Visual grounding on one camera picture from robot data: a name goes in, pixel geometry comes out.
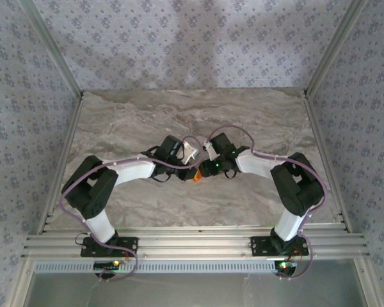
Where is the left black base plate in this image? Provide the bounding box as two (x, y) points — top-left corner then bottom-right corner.
(80, 235), (139, 258)

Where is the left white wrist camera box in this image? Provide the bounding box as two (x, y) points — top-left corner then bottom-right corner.
(180, 141), (200, 164)

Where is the right circuit board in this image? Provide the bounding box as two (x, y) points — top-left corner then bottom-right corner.
(275, 260), (298, 278)

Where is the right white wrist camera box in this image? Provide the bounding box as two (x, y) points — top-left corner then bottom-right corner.
(203, 140), (217, 161)

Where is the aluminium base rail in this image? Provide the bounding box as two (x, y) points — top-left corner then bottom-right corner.
(20, 223), (371, 260)

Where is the aluminium frame leg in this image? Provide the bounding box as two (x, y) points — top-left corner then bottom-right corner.
(9, 258), (36, 307)
(353, 258), (382, 307)

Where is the aluminium frame post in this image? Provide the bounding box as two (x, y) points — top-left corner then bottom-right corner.
(17, 0), (86, 97)
(303, 0), (371, 97)

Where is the circuit board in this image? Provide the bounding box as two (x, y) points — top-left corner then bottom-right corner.
(93, 260), (121, 270)
(275, 260), (298, 278)

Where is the aluminium table side rail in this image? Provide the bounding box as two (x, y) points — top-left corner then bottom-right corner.
(36, 91), (86, 236)
(303, 91), (355, 234)

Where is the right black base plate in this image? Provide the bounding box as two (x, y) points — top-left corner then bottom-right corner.
(250, 235), (309, 257)

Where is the left circuit board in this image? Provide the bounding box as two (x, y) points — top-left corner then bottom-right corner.
(93, 260), (121, 270)

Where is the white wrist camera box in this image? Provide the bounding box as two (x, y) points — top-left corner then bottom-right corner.
(180, 141), (200, 164)
(203, 140), (217, 161)

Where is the grey slotted cable duct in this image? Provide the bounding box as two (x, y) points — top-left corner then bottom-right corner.
(35, 259), (278, 274)

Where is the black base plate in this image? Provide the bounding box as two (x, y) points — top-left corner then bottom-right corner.
(250, 235), (309, 257)
(80, 235), (139, 258)

